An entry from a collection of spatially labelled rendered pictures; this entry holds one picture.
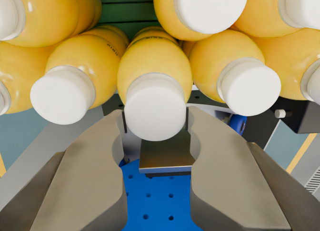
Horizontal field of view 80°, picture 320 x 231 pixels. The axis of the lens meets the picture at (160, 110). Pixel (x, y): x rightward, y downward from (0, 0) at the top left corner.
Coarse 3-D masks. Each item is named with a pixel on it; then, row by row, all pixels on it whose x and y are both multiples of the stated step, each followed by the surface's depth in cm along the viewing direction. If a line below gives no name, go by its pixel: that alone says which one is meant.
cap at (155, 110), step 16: (144, 80) 12; (160, 80) 12; (128, 96) 12; (144, 96) 11; (160, 96) 11; (176, 96) 11; (128, 112) 11; (144, 112) 12; (160, 112) 12; (176, 112) 12; (144, 128) 12; (160, 128) 12; (176, 128) 12
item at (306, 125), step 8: (280, 104) 30; (288, 104) 28; (296, 104) 27; (304, 104) 25; (312, 104) 25; (280, 112) 28; (288, 112) 28; (296, 112) 27; (304, 112) 26; (312, 112) 25; (288, 120) 29; (296, 120) 27; (304, 120) 26; (312, 120) 26; (296, 128) 27; (304, 128) 27; (312, 128) 27
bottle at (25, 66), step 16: (0, 48) 16; (16, 48) 17; (32, 48) 19; (48, 48) 21; (0, 64) 16; (16, 64) 16; (32, 64) 18; (0, 80) 16; (16, 80) 16; (32, 80) 17; (16, 96) 16; (0, 112) 16; (16, 112) 18
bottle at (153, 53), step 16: (144, 32) 21; (160, 32) 20; (128, 48) 17; (144, 48) 15; (160, 48) 14; (176, 48) 16; (128, 64) 14; (144, 64) 13; (160, 64) 13; (176, 64) 14; (128, 80) 14; (176, 80) 13; (192, 80) 16
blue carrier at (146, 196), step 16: (128, 176) 29; (144, 176) 29; (176, 176) 29; (128, 192) 27; (144, 192) 27; (160, 192) 27; (176, 192) 27; (128, 208) 25; (144, 208) 25; (160, 208) 25; (176, 208) 25; (128, 224) 23; (144, 224) 23; (160, 224) 23; (176, 224) 23; (192, 224) 23
